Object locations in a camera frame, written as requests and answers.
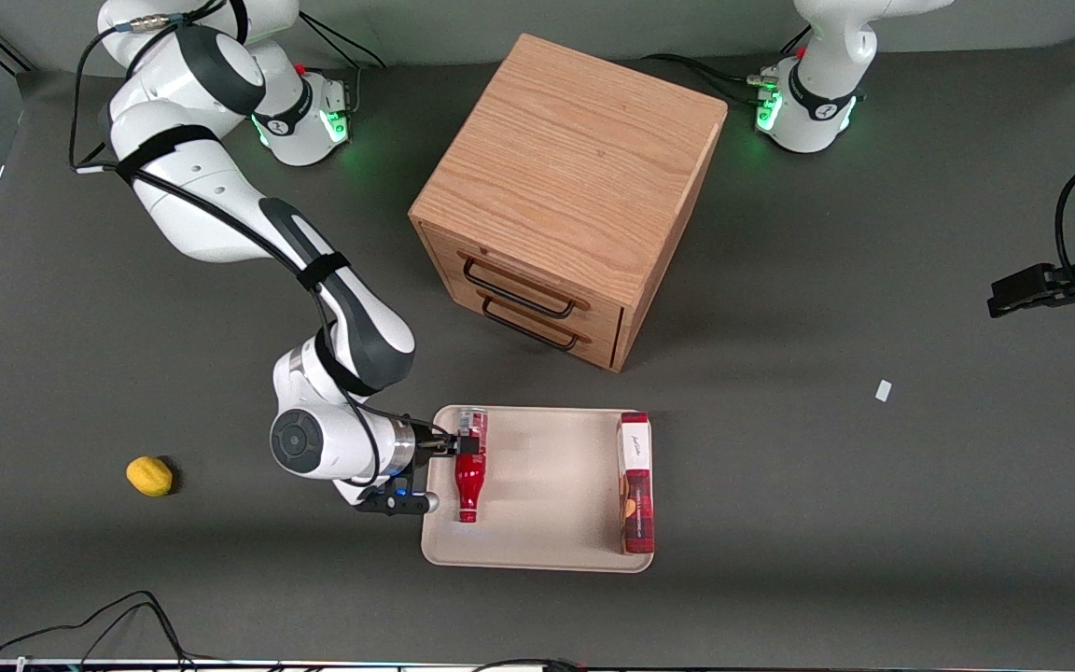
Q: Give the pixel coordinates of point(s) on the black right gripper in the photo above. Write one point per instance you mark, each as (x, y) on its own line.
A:
(429, 443)

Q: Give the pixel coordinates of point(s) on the red ketchup bottle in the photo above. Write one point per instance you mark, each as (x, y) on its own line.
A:
(469, 481)

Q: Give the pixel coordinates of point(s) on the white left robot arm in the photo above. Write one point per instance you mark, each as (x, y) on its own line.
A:
(822, 75)

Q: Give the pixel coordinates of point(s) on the beige plastic tray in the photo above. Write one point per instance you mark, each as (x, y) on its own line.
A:
(547, 495)

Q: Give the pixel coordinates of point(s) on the small white tape piece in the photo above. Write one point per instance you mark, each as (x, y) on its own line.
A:
(883, 391)

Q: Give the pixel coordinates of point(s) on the red cookie box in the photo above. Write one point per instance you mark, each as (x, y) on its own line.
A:
(635, 504)

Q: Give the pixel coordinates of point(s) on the oak wooden drawer cabinet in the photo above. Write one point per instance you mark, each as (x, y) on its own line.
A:
(575, 159)

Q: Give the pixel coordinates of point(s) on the dark grey table mat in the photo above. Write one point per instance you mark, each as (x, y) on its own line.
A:
(827, 523)

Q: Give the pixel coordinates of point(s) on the yellow lemon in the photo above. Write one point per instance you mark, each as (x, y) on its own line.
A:
(149, 476)

